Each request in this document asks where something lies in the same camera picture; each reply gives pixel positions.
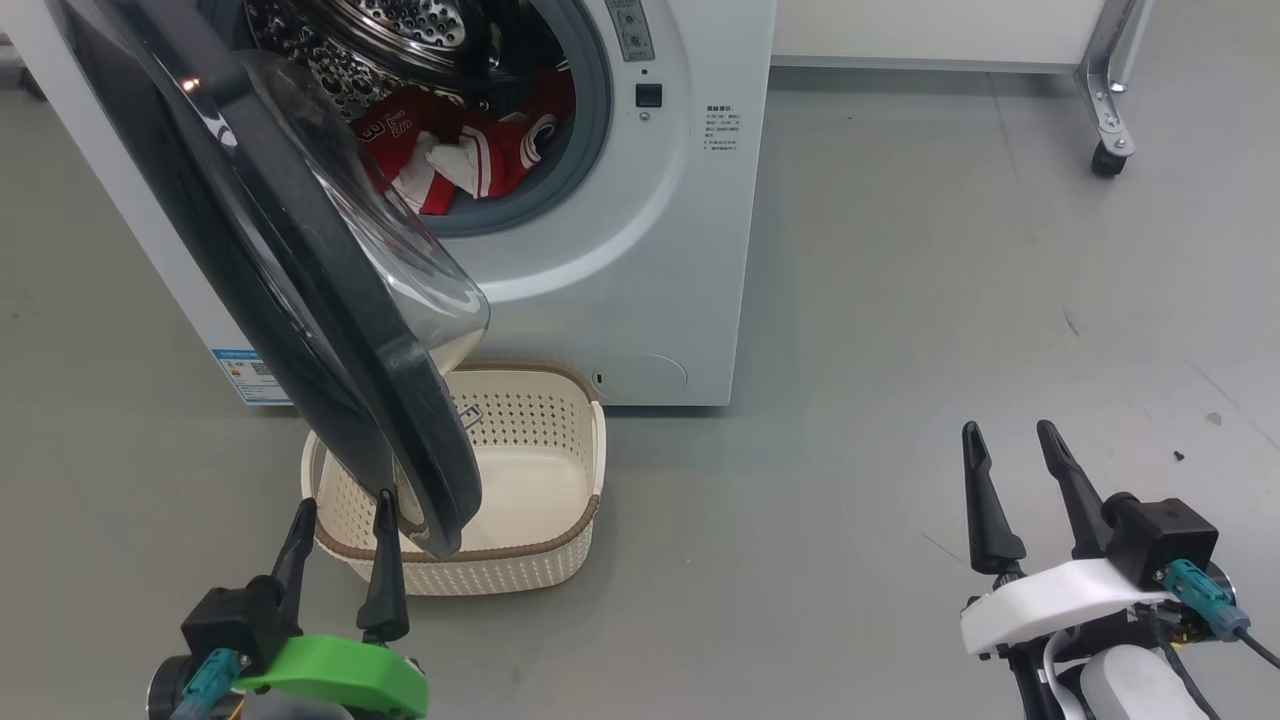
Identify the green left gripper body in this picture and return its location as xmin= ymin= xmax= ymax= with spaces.
xmin=233 ymin=635 xmax=430 ymax=720

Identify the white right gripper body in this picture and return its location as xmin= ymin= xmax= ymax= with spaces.
xmin=960 ymin=556 xmax=1173 ymax=661

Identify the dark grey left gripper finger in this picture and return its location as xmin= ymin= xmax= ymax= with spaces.
xmin=356 ymin=489 xmax=412 ymax=645
xmin=268 ymin=497 xmax=319 ymax=641

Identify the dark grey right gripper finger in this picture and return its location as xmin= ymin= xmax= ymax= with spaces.
xmin=961 ymin=421 xmax=1028 ymax=577
xmin=1035 ymin=419 xmax=1117 ymax=563

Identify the black round glass washer door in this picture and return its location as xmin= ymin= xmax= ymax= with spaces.
xmin=45 ymin=0 xmax=491 ymax=561

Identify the red shirt with white collar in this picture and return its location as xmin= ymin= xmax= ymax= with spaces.
xmin=420 ymin=70 xmax=578 ymax=201

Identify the cream perforated laundry basket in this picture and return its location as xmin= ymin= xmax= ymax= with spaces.
xmin=300 ymin=360 xmax=607 ymax=598

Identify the white front-load washing machine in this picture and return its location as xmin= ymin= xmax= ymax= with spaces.
xmin=0 ymin=0 xmax=778 ymax=408

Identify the blue energy label sticker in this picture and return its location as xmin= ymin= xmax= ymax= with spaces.
xmin=210 ymin=347 xmax=292 ymax=406

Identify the black text sticker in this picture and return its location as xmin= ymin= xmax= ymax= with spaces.
xmin=704 ymin=103 xmax=743 ymax=154

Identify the grey warning sticker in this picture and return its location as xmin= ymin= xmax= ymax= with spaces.
xmin=605 ymin=0 xmax=657 ymax=63

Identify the left teal-plug black cable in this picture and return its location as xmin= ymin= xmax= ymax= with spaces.
xmin=178 ymin=648 xmax=251 ymax=720

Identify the silver metal frame leg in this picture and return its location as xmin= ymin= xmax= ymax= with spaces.
xmin=1075 ymin=0 xmax=1156 ymax=159

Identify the white panel on frame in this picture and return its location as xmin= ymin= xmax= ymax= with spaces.
xmin=770 ymin=0 xmax=1111 ymax=74

